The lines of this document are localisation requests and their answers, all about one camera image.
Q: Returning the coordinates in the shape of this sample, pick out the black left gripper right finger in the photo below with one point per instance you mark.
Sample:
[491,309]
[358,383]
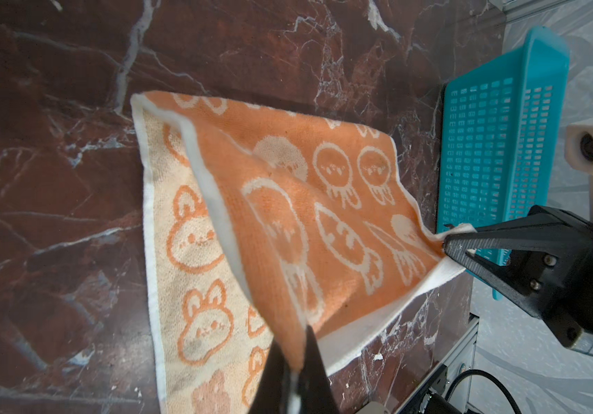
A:
[314,389]

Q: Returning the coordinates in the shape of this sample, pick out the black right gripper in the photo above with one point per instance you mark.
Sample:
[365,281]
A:
[550,270]

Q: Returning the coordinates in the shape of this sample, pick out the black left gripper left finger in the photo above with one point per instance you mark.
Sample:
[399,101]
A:
[274,386]

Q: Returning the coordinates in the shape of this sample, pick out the teal perforated plastic basket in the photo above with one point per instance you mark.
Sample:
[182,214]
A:
[501,124]

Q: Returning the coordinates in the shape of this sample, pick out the orange rabbit print towel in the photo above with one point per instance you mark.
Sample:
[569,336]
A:
[270,234]

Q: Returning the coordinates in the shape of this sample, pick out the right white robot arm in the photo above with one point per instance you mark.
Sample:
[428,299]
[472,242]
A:
[543,263]

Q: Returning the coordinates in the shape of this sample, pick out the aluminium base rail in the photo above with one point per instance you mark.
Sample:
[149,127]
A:
[430,396]

